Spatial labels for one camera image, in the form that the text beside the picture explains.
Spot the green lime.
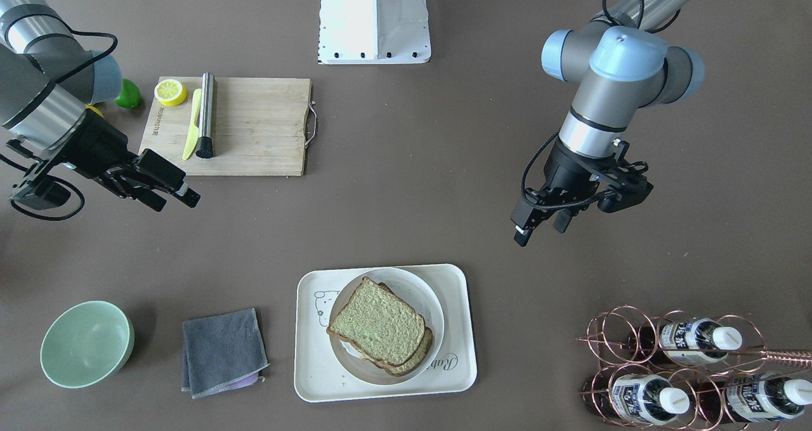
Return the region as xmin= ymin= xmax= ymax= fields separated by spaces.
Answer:
xmin=114 ymin=78 xmax=142 ymax=109

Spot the lemon half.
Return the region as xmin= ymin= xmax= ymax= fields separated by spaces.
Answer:
xmin=153 ymin=78 xmax=188 ymax=107

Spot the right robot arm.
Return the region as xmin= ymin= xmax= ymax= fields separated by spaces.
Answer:
xmin=1 ymin=0 xmax=200 ymax=221

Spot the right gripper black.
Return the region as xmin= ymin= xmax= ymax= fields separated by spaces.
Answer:
xmin=60 ymin=110 xmax=200 ymax=212

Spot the yellow plastic knife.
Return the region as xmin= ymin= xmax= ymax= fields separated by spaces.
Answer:
xmin=181 ymin=88 xmax=201 ymax=160

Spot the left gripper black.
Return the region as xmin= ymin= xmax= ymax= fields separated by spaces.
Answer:
xmin=511 ymin=141 xmax=617 ymax=247

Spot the bread slice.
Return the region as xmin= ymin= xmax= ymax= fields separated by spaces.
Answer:
xmin=365 ymin=282 xmax=435 ymax=377
xmin=327 ymin=277 xmax=428 ymax=368

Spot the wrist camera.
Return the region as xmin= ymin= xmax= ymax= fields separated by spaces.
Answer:
xmin=10 ymin=162 xmax=71 ymax=211
xmin=595 ymin=159 xmax=653 ymax=213

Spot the green ceramic bowl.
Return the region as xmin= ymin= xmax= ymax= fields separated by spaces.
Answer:
xmin=40 ymin=300 xmax=134 ymax=388

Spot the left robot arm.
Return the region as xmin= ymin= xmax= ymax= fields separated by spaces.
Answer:
xmin=511 ymin=0 xmax=705 ymax=246

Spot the steel muddler black head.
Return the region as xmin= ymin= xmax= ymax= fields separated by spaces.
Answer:
xmin=195 ymin=72 xmax=215 ymax=159

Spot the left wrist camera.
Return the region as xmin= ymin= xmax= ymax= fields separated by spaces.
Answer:
xmin=595 ymin=159 xmax=653 ymax=213

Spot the grey folded cloth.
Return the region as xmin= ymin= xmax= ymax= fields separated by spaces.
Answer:
xmin=181 ymin=308 xmax=270 ymax=399

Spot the white plate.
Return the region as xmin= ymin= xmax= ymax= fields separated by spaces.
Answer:
xmin=327 ymin=267 xmax=445 ymax=387

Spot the dark tea bottle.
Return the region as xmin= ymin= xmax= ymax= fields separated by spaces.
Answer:
xmin=622 ymin=317 xmax=743 ymax=368

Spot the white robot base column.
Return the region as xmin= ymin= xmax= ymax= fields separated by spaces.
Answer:
xmin=317 ymin=0 xmax=432 ymax=65

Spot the copper wire bottle rack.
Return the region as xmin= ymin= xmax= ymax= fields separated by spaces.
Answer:
xmin=581 ymin=305 xmax=810 ymax=430

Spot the wooden cutting board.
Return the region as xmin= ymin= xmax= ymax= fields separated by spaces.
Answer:
xmin=140 ymin=76 xmax=312 ymax=176

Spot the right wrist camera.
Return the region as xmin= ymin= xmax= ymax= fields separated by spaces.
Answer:
xmin=10 ymin=162 xmax=71 ymax=211

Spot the cream rabbit tray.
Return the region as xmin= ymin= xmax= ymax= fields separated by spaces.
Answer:
xmin=294 ymin=263 xmax=478 ymax=402

